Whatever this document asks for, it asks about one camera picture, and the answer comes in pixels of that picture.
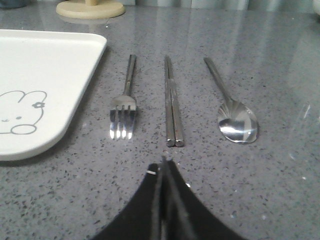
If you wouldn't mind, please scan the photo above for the silver metal spoon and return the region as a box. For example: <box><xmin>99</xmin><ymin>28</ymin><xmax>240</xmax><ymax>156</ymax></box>
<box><xmin>203</xmin><ymin>57</ymin><xmax>259</xmax><ymax>144</ymax></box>

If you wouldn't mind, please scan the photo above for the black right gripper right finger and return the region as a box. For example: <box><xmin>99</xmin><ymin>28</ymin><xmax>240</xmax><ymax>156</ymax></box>
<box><xmin>162</xmin><ymin>157</ymin><xmax>244</xmax><ymax>240</ymax></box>

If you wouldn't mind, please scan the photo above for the wooden mug tree stand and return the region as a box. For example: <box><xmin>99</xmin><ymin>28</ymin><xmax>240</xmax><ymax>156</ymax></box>
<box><xmin>56</xmin><ymin>0</ymin><xmax>126</xmax><ymax>20</ymax></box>

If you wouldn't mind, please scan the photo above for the cream rabbit serving tray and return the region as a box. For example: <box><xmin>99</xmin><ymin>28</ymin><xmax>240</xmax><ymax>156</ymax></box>
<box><xmin>0</xmin><ymin>29</ymin><xmax>107</xmax><ymax>161</ymax></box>

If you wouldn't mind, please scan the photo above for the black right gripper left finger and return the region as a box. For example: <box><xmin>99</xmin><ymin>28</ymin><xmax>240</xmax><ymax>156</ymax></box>
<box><xmin>93</xmin><ymin>163</ymin><xmax>162</xmax><ymax>240</ymax></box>

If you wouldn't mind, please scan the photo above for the silver metal chopstick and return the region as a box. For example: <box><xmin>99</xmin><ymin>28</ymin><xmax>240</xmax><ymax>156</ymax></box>
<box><xmin>168</xmin><ymin>56</ymin><xmax>185</xmax><ymax>147</ymax></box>
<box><xmin>164</xmin><ymin>56</ymin><xmax>175</xmax><ymax>147</ymax></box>

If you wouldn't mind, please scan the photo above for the silver metal fork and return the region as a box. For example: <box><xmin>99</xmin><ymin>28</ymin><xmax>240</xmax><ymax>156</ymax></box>
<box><xmin>109</xmin><ymin>54</ymin><xmax>137</xmax><ymax>140</ymax></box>

